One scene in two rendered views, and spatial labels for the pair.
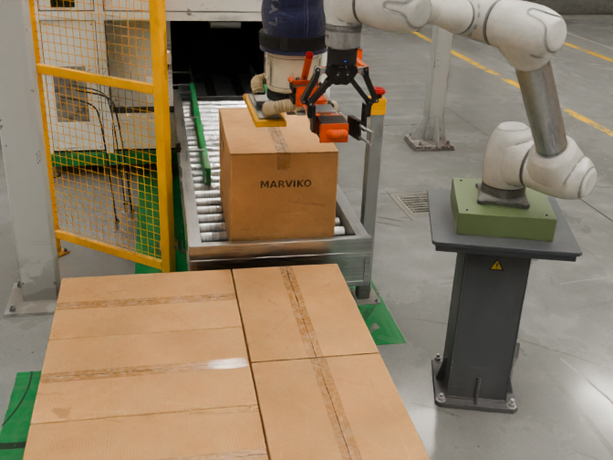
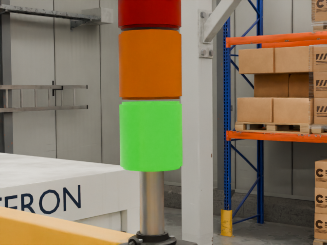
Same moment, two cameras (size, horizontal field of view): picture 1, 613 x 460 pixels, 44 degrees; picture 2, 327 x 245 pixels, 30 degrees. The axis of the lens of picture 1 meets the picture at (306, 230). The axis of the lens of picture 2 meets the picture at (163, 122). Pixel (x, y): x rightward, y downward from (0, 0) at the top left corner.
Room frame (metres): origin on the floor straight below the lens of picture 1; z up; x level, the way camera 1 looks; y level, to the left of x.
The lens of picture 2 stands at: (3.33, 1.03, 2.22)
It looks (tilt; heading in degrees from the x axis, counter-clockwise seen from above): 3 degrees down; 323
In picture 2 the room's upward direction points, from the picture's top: 1 degrees counter-clockwise
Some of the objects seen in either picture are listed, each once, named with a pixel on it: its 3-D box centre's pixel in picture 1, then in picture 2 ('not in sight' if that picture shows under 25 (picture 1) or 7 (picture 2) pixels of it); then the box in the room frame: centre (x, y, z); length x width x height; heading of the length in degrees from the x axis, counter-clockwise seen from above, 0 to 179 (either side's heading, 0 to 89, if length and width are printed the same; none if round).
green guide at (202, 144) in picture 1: (191, 124); not in sight; (4.03, 0.66, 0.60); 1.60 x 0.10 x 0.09; 11
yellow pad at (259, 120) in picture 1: (264, 105); not in sight; (2.46, 0.16, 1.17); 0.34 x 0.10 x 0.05; 12
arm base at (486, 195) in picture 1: (502, 187); not in sight; (2.57, -0.70, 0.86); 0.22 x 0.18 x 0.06; 172
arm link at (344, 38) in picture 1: (343, 36); not in sight; (1.90, -0.07, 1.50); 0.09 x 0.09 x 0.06
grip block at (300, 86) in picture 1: (306, 93); not in sight; (2.23, 0.01, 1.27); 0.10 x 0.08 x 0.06; 102
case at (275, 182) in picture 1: (273, 174); not in sight; (2.91, 0.14, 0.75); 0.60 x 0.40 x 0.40; 11
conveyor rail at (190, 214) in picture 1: (183, 164); not in sight; (3.67, 0.64, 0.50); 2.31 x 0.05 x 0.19; 11
